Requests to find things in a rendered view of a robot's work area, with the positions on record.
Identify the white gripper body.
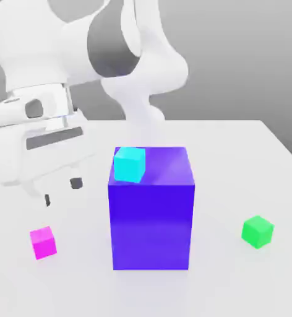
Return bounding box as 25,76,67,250
0,116,97,187

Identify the small green cube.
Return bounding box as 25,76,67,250
241,214,275,250

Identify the large blue box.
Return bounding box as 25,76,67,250
108,146,195,271

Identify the small cyan cube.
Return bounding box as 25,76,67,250
113,146,147,185

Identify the small magenta cube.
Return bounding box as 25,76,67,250
28,225,58,261

